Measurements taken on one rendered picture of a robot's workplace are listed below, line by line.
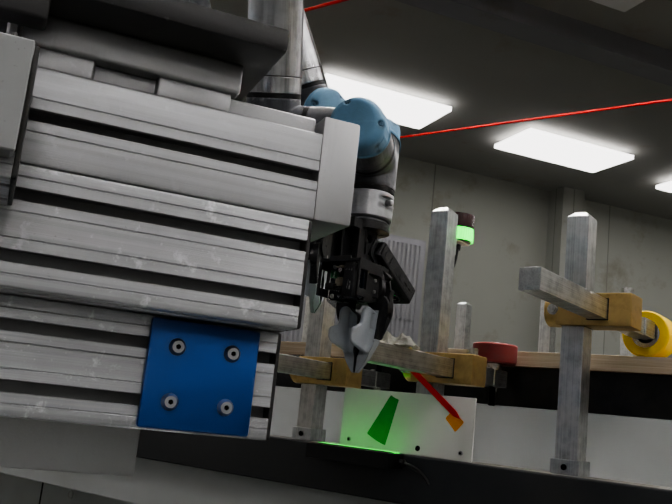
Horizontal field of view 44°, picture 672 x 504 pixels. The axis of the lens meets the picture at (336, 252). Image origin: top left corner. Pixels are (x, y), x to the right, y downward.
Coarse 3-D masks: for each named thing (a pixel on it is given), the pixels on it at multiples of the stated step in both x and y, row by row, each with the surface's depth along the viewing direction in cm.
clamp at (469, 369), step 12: (456, 360) 137; (468, 360) 135; (480, 360) 137; (456, 372) 136; (468, 372) 135; (480, 372) 137; (444, 384) 141; (456, 384) 137; (468, 384) 134; (480, 384) 136
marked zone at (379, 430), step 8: (392, 400) 142; (384, 408) 143; (392, 408) 142; (384, 416) 142; (392, 416) 142; (376, 424) 143; (384, 424) 142; (368, 432) 144; (376, 432) 143; (384, 432) 142; (376, 440) 142; (384, 440) 141
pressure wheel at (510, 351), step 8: (480, 344) 150; (488, 344) 149; (496, 344) 148; (504, 344) 148; (480, 352) 149; (488, 352) 148; (496, 352) 148; (504, 352) 148; (512, 352) 149; (488, 360) 148; (496, 360) 148; (504, 360) 148; (512, 360) 149; (496, 368) 150; (488, 400) 150
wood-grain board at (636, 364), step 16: (288, 352) 186; (304, 352) 184; (336, 352) 178; (448, 352) 162; (464, 352) 160; (528, 352) 152; (544, 352) 150; (544, 368) 151; (592, 368) 144; (608, 368) 143; (624, 368) 141; (640, 368) 140; (656, 368) 138
